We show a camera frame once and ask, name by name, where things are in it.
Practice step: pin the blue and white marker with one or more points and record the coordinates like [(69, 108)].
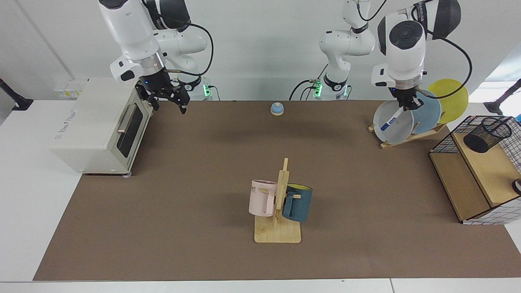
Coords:
[(392, 121)]

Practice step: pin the black mesh pen holder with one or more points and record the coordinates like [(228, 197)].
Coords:
[(486, 136)]

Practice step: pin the light blue plate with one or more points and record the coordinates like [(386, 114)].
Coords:
[(427, 116)]

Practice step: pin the grey white plate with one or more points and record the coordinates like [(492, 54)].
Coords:
[(401, 130)]

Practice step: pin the wooden plate rack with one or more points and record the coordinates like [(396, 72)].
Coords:
[(407, 140)]

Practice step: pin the yellow plate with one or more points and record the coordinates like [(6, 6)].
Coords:
[(454, 101)]

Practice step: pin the pale toaster oven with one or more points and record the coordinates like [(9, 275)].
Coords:
[(89, 130)]

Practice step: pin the clear plastic box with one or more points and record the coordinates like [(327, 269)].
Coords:
[(69, 87)]

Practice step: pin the brown table cloth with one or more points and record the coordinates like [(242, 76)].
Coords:
[(203, 203)]

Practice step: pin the pink mug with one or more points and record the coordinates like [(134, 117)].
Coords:
[(260, 199)]

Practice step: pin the small black round object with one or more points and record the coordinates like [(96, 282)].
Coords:
[(517, 186)]

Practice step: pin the teal mug yellow inside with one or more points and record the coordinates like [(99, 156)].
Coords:
[(299, 203)]

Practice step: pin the wooden cup stand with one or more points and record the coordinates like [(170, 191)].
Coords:
[(279, 234)]

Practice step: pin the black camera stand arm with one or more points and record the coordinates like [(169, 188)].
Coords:
[(500, 101), (16, 101)]

